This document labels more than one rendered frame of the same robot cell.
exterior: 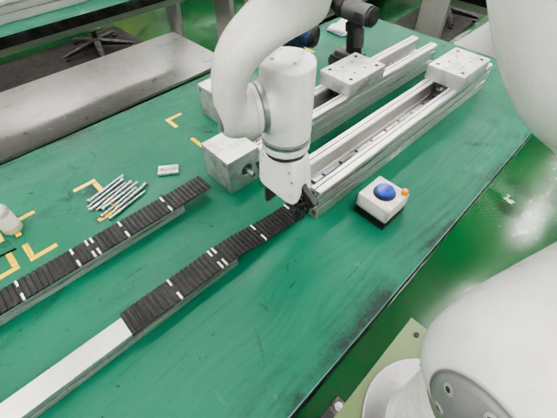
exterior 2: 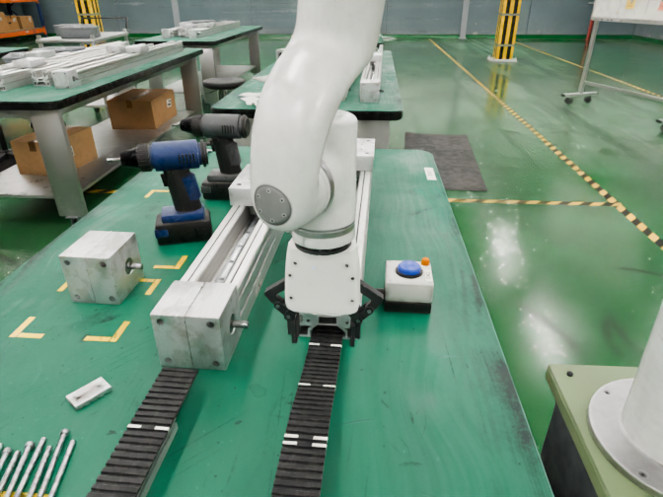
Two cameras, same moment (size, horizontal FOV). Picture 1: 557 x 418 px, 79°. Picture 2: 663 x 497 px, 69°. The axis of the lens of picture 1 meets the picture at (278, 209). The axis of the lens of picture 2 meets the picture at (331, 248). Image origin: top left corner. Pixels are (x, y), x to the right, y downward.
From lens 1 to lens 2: 0.36 m
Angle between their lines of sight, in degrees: 38
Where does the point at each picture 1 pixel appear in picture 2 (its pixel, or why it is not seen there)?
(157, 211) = (144, 446)
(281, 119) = (341, 184)
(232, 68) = (315, 116)
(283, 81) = (341, 134)
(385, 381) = (605, 428)
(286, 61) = not seen: hidden behind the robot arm
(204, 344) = not seen: outside the picture
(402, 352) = (579, 396)
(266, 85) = not seen: hidden behind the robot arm
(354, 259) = (437, 353)
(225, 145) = (189, 301)
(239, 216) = (264, 388)
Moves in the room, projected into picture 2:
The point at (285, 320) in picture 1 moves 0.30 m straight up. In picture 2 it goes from (449, 459) to (486, 234)
